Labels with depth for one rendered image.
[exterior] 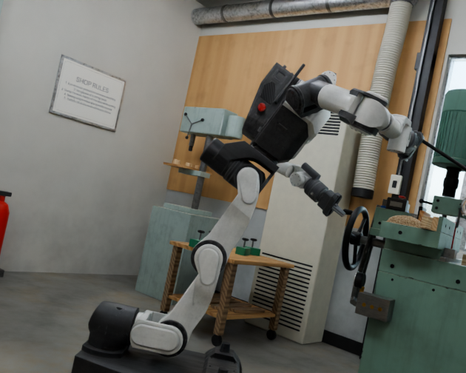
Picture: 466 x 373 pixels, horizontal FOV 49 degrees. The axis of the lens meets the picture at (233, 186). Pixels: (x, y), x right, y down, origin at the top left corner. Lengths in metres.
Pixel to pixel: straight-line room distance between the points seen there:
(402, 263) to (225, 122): 2.41
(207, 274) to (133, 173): 2.85
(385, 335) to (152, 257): 2.49
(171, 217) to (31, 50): 1.62
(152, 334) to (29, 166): 2.41
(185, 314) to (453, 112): 1.33
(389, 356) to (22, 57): 3.22
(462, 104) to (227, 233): 1.06
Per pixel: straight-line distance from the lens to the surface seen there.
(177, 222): 4.03
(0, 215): 3.97
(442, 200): 2.24
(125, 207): 4.76
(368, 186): 3.67
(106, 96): 4.52
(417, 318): 2.07
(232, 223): 2.04
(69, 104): 4.33
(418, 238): 1.97
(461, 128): 2.24
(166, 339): 2.07
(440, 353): 2.07
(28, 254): 4.34
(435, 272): 2.05
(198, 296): 2.06
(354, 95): 1.73
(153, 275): 4.18
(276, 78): 2.06
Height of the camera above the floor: 0.84
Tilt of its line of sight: 2 degrees up
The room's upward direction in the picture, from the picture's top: 12 degrees clockwise
